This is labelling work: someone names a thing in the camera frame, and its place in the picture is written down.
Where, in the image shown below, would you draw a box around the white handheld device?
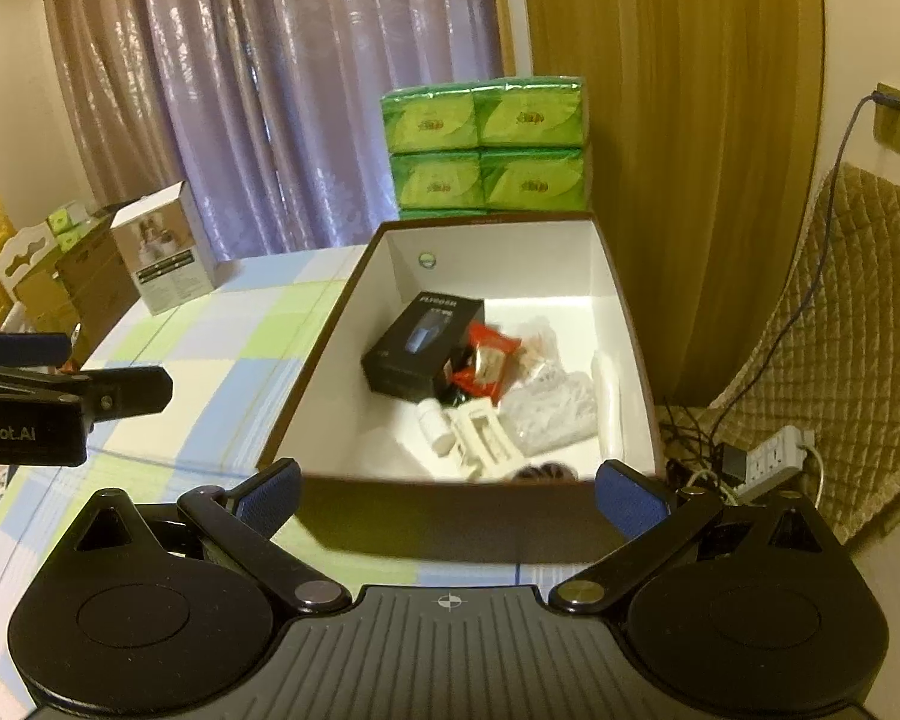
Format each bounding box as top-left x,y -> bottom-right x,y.
592,351 -> 624,460

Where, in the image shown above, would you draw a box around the clear floss pick box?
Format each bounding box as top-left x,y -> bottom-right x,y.
499,372 -> 598,457

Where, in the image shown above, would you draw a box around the white pill bottle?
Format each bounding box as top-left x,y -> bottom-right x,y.
416,398 -> 457,457

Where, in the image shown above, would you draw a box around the red snack packet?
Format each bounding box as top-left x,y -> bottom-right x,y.
460,322 -> 521,403

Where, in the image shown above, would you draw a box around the black product box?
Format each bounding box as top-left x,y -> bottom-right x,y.
361,291 -> 484,403

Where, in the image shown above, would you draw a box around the dark green tube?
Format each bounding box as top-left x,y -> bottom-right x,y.
440,359 -> 473,408

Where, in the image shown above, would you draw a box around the brown cardboard hanger boxes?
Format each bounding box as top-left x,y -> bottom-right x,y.
0,211 -> 137,366

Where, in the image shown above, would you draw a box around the plaid tablecloth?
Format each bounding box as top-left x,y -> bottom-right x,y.
0,242 -> 541,691

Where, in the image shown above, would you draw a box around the white power strip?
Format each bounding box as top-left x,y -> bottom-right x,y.
722,426 -> 814,502

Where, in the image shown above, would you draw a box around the white product carton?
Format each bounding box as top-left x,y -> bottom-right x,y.
110,181 -> 219,316

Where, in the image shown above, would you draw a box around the brown white storage box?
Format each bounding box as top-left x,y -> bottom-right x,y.
265,213 -> 662,564

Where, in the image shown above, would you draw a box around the quilted tan cushion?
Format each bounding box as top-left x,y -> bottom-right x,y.
701,164 -> 900,541

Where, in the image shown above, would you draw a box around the purple curtain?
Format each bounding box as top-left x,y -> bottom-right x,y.
43,0 -> 500,259

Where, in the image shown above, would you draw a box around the green tissue pack bundle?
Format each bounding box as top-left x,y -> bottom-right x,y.
380,75 -> 592,220

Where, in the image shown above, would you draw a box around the brown wooden door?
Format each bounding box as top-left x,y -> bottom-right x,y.
526,0 -> 824,406

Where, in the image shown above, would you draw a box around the black power cable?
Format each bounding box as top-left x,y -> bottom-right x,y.
655,88 -> 900,496

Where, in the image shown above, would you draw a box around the wall power socket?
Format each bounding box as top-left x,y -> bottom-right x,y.
873,83 -> 900,154

